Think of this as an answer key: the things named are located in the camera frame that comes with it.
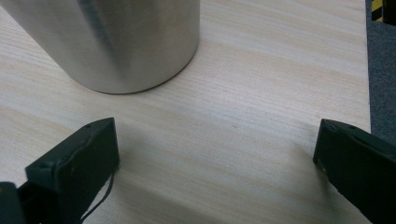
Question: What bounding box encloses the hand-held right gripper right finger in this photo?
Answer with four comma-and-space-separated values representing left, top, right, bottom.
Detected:
312, 119, 396, 224

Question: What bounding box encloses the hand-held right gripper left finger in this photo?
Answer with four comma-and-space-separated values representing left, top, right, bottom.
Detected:
18, 117, 120, 224

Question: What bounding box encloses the stainless steel cup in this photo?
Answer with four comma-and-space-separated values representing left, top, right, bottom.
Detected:
0, 0, 201, 95

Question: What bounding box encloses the yellow black striped object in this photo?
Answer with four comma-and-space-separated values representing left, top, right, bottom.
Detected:
371, 0, 387, 22

